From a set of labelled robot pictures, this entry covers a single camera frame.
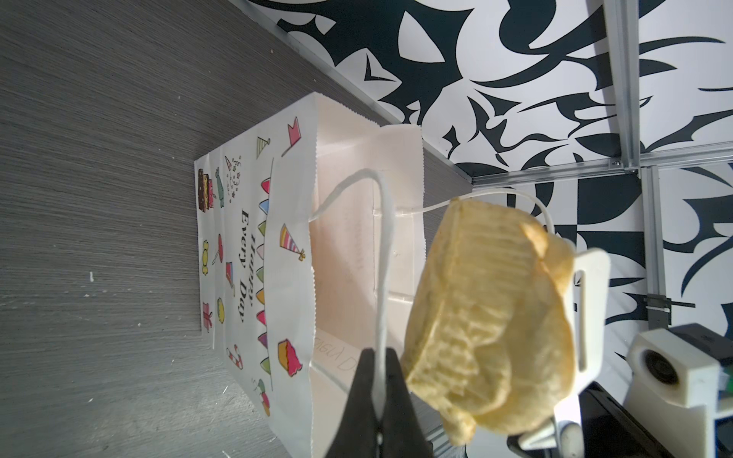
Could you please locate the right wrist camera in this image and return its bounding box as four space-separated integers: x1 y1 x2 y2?
624 324 732 421

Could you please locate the round knotted fake bread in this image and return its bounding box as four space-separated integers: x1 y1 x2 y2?
401 200 576 446

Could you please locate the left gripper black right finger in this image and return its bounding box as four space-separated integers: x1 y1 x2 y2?
380 348 433 458

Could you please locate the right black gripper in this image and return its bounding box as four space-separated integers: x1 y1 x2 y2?
507 248 672 457

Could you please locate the aluminium cage frame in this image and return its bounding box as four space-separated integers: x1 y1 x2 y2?
242 1 732 337

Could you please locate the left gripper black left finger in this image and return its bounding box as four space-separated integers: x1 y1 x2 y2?
326 348 380 458

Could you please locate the white paper gift bag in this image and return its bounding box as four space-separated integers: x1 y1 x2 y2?
194 94 427 457

